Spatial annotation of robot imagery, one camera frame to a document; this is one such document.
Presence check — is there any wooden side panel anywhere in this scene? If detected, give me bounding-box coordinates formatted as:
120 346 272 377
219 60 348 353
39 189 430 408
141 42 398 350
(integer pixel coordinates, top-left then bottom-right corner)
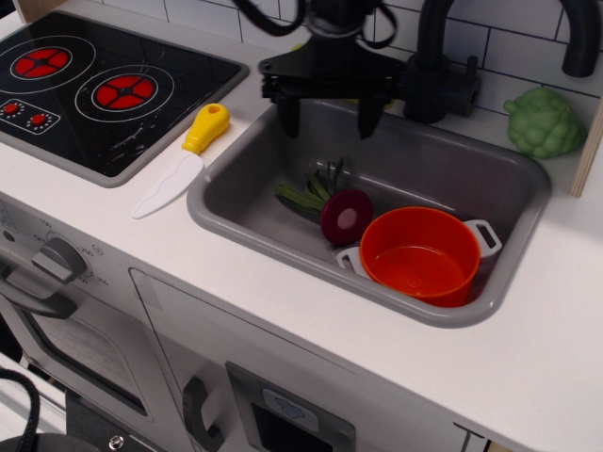
569 99 603 198

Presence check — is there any grey oven door handle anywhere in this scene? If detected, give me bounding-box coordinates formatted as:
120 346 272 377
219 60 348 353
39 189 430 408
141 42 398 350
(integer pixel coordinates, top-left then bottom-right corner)
1 263 78 319

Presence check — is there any yellow handled toy knife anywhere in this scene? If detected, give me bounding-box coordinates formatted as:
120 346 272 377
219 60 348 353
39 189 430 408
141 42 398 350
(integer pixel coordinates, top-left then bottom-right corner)
131 103 230 219

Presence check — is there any dishwasher control panel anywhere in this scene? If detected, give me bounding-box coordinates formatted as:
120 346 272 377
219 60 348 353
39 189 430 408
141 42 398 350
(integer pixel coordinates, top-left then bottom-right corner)
225 362 356 452

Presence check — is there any grey plastic sink basin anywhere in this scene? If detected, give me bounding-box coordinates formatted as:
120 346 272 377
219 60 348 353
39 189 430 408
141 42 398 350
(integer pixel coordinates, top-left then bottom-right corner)
187 100 551 328

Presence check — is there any green toy artichoke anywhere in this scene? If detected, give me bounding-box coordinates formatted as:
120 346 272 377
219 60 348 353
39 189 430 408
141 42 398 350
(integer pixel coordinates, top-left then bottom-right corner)
503 87 587 159

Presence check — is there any yellow green oil bottle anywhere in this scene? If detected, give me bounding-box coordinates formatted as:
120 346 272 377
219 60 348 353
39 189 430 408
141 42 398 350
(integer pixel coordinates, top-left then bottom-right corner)
291 42 396 110

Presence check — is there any orange toy pot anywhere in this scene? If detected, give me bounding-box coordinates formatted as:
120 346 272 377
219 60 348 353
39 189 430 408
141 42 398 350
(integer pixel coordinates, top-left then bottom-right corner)
336 206 503 308

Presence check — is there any toy oven door window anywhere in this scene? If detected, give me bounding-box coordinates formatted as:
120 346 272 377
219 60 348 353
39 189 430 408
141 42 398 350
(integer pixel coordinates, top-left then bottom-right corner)
18 303 148 416

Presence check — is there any black cabinet door handle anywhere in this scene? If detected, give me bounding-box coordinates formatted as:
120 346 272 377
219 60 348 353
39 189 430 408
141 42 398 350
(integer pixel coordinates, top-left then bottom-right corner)
182 377 224 452

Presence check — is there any black toy faucet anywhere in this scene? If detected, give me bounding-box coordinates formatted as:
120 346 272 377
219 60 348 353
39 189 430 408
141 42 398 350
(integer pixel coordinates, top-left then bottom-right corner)
403 1 602 123

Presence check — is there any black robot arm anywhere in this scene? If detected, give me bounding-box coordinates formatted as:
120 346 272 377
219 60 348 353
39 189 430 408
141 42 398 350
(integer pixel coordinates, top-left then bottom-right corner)
235 1 404 138

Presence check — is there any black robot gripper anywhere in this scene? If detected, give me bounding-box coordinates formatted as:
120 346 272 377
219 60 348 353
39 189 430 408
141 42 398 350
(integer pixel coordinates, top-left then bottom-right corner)
258 18 405 139

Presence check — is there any black toy stove top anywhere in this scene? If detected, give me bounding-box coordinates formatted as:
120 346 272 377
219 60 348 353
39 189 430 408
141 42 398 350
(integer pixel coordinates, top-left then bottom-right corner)
1 12 249 187

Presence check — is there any grey oven knob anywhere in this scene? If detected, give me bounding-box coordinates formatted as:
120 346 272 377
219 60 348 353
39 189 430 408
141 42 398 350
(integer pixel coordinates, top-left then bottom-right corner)
31 237 87 284

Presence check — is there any black braided cable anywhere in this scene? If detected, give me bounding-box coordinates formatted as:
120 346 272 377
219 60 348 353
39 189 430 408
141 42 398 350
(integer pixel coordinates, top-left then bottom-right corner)
0 369 43 452

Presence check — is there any purple toy beet half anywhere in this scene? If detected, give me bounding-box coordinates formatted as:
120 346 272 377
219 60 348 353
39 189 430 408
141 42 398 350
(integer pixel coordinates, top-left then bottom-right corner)
274 158 374 247

